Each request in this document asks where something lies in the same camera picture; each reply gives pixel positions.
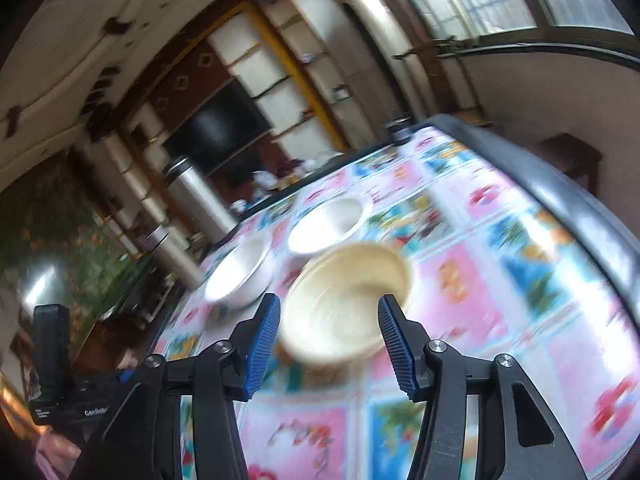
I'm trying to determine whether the dark wooden chair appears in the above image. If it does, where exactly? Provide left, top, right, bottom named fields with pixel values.
left=393, top=36, right=492, bottom=128

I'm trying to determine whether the standing air conditioner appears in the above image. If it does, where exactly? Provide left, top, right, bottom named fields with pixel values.
left=335, top=0, right=437, bottom=122

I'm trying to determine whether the cream plastic bowl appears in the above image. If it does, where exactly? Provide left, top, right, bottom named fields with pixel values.
left=279, top=242, right=418, bottom=367

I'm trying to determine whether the floral wall painting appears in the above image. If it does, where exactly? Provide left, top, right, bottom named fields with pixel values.
left=1, top=150, right=139, bottom=353

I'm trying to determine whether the small black table clamp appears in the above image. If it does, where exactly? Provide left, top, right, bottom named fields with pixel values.
left=384, top=117, right=413, bottom=146

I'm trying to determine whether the black flat television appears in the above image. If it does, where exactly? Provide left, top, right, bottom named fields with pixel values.
left=163, top=78, right=272, bottom=172

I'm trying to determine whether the white foam bowl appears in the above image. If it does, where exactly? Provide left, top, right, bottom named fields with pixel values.
left=204, top=232, right=274, bottom=310
left=286, top=193, right=373, bottom=258

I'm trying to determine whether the green mahjong table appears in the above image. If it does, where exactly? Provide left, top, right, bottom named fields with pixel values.
left=100, top=264, right=174, bottom=330

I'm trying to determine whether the person's left hand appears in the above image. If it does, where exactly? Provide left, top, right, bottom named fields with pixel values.
left=35, top=432, right=81, bottom=480

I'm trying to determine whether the slim steel thermos flask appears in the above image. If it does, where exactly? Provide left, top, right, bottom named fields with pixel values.
left=140, top=226, right=205, bottom=290

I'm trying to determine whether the large steel thermos jug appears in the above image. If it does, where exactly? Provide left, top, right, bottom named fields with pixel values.
left=163, top=156, right=239, bottom=244

